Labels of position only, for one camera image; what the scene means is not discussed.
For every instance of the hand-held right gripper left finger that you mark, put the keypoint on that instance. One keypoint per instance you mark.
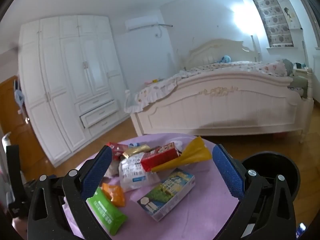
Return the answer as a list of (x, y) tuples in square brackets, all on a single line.
[(97, 170)]

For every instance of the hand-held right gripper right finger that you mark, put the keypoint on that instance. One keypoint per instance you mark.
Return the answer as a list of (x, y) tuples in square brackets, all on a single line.
[(227, 172)]

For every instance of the small red snack packet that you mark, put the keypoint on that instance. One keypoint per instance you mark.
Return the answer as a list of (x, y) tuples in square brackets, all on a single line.
[(116, 148)]

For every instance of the clear plastic bag white label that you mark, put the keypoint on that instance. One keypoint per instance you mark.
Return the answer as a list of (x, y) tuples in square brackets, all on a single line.
[(132, 172)]

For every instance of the yellow plastic bag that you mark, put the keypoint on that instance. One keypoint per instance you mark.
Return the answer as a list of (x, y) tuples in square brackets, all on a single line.
[(195, 152)]

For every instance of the green wipes packet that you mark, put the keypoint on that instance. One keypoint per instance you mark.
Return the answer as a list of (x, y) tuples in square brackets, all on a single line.
[(107, 212)]

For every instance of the black trash bin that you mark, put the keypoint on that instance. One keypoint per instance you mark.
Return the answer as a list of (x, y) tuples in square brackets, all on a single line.
[(272, 162)]

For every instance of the red box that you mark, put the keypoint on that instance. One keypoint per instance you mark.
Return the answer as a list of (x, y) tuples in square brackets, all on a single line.
[(157, 160)]

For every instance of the blue green milk carton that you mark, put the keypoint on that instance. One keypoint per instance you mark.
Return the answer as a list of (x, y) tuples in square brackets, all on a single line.
[(167, 195)]

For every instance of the orange snack packet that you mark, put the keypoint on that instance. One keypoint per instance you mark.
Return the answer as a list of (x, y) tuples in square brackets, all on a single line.
[(113, 193)]

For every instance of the gold snack packet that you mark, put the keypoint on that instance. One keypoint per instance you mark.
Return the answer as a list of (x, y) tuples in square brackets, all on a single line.
[(136, 150)]

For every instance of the small blue white packet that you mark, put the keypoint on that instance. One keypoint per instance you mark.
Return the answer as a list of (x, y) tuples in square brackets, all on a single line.
[(134, 144)]

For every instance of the wooden door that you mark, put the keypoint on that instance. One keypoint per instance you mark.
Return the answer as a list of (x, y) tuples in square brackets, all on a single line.
[(15, 125)]

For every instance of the white wardrobe drawer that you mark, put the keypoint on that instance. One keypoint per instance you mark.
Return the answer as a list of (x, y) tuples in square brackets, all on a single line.
[(100, 117)]

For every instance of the cream carved bed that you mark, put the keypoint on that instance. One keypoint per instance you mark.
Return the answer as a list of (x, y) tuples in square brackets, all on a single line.
[(225, 105)]

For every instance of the light blue hanging bag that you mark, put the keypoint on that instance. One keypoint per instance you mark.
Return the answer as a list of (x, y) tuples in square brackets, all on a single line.
[(19, 97)]

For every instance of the smartphone with lit screen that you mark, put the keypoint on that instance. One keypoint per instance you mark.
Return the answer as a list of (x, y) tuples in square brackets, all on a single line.
[(301, 230)]

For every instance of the white wardrobe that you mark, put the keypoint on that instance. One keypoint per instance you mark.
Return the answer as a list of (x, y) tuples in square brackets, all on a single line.
[(62, 80)]

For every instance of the grey green cushion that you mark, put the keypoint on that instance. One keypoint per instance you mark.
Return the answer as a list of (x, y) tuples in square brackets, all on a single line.
[(298, 86)]

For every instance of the blue plush toy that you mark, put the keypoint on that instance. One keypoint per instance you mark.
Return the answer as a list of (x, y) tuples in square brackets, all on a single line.
[(224, 59)]

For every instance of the grey plush toy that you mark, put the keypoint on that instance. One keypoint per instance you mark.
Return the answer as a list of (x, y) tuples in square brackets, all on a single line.
[(288, 66)]

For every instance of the white air conditioner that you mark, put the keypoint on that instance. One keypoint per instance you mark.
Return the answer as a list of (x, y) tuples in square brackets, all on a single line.
[(142, 23)]

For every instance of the patterned window blind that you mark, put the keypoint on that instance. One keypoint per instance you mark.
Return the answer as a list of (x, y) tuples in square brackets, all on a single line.
[(271, 17)]

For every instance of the wall sticker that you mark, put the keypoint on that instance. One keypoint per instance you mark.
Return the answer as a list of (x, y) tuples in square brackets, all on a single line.
[(288, 12)]

